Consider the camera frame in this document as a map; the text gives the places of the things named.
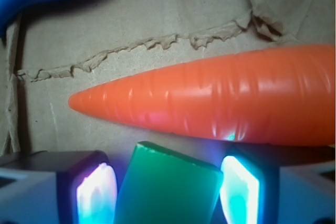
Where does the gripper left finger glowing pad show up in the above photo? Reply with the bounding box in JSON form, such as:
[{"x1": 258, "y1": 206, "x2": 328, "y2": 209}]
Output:
[{"x1": 1, "y1": 151, "x2": 118, "y2": 223}]

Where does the green rectangular block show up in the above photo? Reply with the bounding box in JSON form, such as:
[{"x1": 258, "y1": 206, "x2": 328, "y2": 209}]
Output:
[{"x1": 114, "y1": 141, "x2": 223, "y2": 223}]

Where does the brown paper bag tray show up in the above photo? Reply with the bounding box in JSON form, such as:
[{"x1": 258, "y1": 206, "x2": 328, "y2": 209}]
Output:
[{"x1": 1, "y1": 0, "x2": 335, "y2": 163}]

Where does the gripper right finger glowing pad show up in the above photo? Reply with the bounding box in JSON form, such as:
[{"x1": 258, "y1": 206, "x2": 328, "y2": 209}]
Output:
[{"x1": 220, "y1": 144, "x2": 335, "y2": 223}]

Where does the orange toy carrot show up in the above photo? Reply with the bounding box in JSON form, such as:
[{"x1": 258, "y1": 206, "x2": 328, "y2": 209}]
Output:
[{"x1": 68, "y1": 45, "x2": 335, "y2": 146}]

